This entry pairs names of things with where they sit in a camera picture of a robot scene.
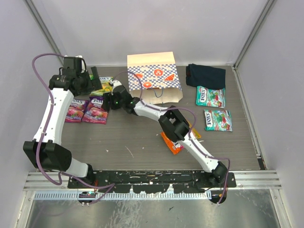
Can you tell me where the slotted cable duct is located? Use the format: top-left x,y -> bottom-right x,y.
34,191 -> 211,200

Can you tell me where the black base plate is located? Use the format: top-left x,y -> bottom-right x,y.
67,170 -> 238,194

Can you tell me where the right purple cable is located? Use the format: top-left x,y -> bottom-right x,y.
114,70 -> 231,205

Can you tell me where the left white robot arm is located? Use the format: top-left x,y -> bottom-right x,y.
23,54 -> 102,188

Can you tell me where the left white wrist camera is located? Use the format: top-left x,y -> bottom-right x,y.
76,55 -> 87,73

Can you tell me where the green snack packet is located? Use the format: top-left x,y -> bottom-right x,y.
196,86 -> 226,108

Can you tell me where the orange fruit candy bag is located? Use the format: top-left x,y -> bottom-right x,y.
158,115 -> 201,154

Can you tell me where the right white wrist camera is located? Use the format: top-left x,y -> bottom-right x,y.
109,79 -> 122,91

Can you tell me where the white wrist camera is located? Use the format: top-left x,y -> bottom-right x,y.
109,79 -> 122,91
76,55 -> 87,73

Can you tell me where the blue checkered paper bag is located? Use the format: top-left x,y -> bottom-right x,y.
127,51 -> 183,104

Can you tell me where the dark blue folded cloth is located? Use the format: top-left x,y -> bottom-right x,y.
186,64 -> 226,90

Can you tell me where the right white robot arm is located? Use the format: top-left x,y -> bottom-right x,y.
110,79 -> 228,187

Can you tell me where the purple berries snack bag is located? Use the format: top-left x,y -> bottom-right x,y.
65,99 -> 89,123
82,96 -> 109,124

